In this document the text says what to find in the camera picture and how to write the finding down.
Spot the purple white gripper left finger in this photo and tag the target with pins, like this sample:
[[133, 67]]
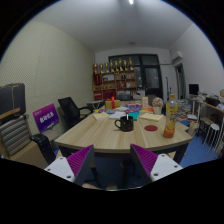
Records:
[[74, 167]]

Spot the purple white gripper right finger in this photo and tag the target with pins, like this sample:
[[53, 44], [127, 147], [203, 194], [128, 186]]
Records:
[[152, 167]]

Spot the black chair near table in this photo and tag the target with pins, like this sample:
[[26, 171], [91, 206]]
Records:
[[45, 147]]

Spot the red round coaster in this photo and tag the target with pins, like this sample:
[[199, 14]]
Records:
[[150, 128]]

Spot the wooden meeting table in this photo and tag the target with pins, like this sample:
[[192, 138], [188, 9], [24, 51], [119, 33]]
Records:
[[108, 140]]

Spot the black polka dot mug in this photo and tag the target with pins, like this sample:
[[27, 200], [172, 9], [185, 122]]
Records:
[[125, 123]]

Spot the yellow envelope right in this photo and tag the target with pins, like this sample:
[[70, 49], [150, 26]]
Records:
[[151, 117]]

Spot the yellow envelope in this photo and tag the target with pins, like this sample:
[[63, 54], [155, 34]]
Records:
[[151, 117], [99, 116]]

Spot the teal paper sheet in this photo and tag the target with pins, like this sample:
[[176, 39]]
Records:
[[135, 115]]

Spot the yellow envelope left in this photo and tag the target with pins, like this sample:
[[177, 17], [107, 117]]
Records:
[[99, 116]]

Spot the black office chair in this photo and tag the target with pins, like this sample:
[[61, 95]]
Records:
[[72, 115]]

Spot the purple sign board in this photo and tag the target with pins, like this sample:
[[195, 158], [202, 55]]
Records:
[[46, 117]]

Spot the white papers stack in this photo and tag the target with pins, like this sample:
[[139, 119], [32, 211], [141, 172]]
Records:
[[117, 115]]

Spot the orange drink plastic bottle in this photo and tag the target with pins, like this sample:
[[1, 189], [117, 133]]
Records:
[[171, 114]]

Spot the flower bouquet in pot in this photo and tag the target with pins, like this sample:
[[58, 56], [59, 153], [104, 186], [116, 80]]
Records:
[[157, 104]]

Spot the pink card box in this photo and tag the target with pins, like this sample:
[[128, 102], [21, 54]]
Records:
[[144, 102]]

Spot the striped cushion wooden chair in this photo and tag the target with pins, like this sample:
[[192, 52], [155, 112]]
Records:
[[14, 136]]

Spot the yellow gift box red ribbon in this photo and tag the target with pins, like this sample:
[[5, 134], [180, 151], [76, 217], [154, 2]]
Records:
[[112, 103]]

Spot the white round stool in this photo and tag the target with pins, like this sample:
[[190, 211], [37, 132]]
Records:
[[212, 131]]

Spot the side desk right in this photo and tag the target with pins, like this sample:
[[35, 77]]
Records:
[[203, 110]]

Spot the computer monitor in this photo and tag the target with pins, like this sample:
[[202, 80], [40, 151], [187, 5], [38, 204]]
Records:
[[193, 89]]

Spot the wooden trophy shelf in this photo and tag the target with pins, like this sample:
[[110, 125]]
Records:
[[114, 79]]

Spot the dark bag on chair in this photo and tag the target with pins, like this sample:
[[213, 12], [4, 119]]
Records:
[[12, 99]]

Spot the dark window door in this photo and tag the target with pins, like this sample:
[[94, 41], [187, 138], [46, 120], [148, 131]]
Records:
[[147, 71]]

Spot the white air conditioner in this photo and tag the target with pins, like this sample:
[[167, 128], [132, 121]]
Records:
[[177, 56]]

